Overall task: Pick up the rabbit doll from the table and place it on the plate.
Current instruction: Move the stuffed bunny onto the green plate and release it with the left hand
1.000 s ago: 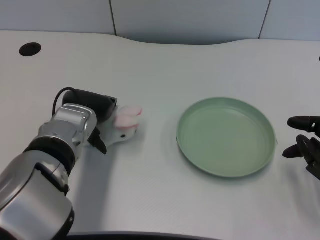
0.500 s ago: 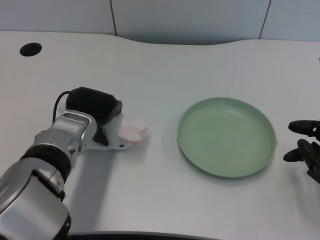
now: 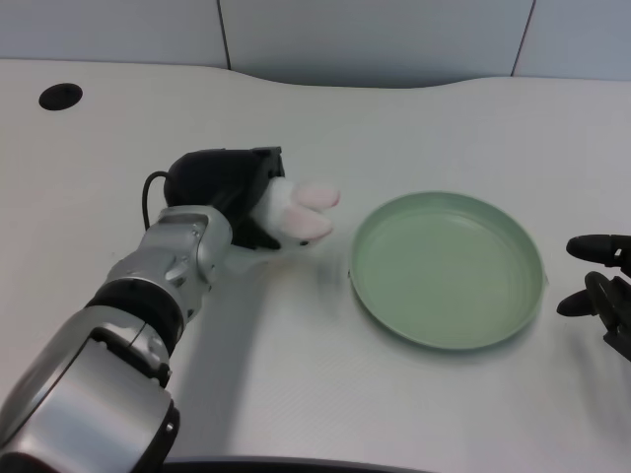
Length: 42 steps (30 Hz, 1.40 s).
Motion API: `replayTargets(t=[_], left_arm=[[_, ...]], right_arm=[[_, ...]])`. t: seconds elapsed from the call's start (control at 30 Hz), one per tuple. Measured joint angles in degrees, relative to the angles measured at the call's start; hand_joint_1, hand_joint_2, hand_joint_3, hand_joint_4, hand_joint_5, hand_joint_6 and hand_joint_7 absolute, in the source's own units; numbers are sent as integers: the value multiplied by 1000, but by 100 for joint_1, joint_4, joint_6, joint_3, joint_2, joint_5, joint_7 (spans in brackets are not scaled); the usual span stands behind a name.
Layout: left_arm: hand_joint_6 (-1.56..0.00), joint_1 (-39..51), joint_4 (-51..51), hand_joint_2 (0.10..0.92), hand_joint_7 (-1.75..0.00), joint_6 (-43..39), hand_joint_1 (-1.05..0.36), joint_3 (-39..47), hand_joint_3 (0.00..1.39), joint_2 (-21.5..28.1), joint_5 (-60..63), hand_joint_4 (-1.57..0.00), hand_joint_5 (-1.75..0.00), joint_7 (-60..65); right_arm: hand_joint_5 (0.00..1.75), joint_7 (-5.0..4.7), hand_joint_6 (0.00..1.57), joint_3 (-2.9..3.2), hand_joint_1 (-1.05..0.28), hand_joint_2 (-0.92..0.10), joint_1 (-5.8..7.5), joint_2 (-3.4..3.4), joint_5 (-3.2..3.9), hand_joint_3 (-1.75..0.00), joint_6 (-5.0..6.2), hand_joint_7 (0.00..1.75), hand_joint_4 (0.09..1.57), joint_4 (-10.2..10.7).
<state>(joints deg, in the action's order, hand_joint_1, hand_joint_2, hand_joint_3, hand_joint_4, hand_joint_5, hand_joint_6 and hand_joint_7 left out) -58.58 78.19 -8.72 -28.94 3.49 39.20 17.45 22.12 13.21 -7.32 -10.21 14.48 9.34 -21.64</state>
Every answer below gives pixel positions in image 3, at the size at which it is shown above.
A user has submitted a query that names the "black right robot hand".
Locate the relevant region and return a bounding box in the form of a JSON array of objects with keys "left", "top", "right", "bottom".
[{"left": 556, "top": 233, "right": 631, "bottom": 365}]

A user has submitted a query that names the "green round plate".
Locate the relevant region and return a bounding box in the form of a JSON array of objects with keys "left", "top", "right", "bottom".
[{"left": 348, "top": 192, "right": 550, "bottom": 353}]

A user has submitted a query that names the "white plush rabbit doll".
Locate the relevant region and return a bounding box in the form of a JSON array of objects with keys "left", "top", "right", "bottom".
[{"left": 250, "top": 178, "right": 342, "bottom": 253}]

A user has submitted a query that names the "dark robot torso edge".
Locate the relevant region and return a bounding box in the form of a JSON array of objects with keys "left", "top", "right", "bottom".
[{"left": 162, "top": 460, "right": 435, "bottom": 473}]

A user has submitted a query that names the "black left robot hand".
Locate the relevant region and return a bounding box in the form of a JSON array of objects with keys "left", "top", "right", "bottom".
[{"left": 162, "top": 146, "right": 288, "bottom": 254}]

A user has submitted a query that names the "grey partition wall panel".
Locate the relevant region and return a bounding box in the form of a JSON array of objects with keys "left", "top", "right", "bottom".
[{"left": 0, "top": 0, "right": 631, "bottom": 92}]

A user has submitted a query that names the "black round table grommet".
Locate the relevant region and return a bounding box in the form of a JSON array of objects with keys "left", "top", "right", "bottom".
[{"left": 37, "top": 83, "right": 85, "bottom": 111}]

